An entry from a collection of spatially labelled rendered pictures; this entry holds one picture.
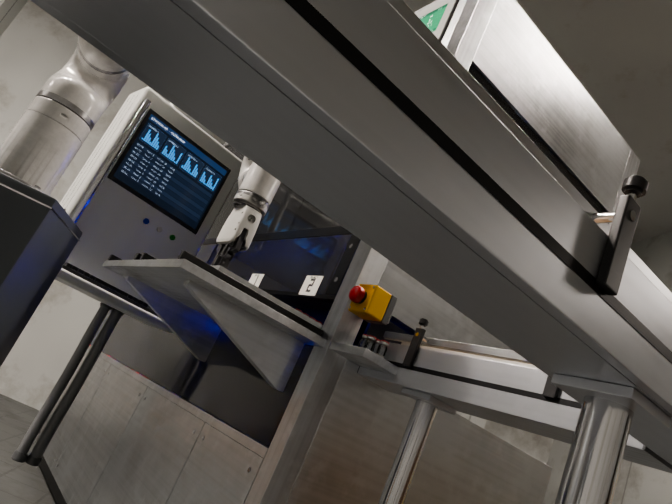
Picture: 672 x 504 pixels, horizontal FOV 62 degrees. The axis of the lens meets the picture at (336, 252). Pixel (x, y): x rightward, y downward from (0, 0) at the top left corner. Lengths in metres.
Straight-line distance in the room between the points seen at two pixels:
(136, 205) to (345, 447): 1.22
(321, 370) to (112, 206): 1.12
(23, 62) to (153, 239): 3.53
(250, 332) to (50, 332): 3.57
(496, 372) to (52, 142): 0.97
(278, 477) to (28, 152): 0.85
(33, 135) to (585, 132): 1.71
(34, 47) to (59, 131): 4.36
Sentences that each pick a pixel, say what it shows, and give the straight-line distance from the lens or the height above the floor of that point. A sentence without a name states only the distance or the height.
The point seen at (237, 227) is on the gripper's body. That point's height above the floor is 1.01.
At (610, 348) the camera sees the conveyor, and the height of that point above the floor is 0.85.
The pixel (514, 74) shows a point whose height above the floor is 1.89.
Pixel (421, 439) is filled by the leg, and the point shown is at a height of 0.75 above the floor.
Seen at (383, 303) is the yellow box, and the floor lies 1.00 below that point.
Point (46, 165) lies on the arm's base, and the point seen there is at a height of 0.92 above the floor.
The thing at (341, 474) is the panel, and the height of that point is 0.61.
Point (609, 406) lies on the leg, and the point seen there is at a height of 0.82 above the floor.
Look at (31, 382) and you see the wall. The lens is 4.82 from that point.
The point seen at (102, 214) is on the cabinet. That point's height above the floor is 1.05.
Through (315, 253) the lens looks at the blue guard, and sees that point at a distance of 1.59.
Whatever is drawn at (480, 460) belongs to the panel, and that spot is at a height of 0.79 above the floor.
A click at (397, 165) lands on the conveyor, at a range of 0.36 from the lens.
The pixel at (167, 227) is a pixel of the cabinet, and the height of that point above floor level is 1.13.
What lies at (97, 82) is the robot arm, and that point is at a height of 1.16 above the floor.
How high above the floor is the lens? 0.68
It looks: 17 degrees up
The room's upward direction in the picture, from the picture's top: 24 degrees clockwise
